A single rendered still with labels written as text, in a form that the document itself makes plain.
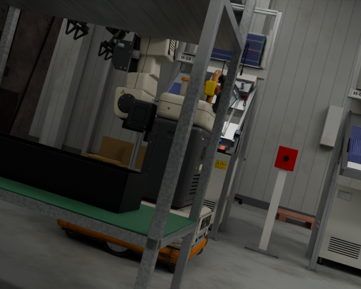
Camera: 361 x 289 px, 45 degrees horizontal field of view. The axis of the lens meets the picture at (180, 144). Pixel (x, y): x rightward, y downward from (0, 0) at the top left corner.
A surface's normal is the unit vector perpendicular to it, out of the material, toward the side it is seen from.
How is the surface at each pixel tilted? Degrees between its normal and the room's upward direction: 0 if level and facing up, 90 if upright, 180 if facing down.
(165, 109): 90
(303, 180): 90
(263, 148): 90
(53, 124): 90
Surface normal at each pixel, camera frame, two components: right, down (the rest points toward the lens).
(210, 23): -0.24, -0.07
